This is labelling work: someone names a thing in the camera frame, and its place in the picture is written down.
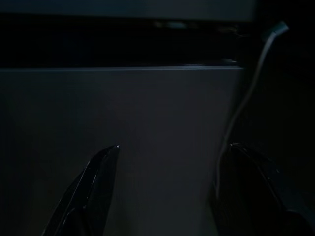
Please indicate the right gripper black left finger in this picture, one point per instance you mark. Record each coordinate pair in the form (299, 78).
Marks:
(93, 191)

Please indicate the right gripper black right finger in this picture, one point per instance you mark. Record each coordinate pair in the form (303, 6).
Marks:
(253, 196)

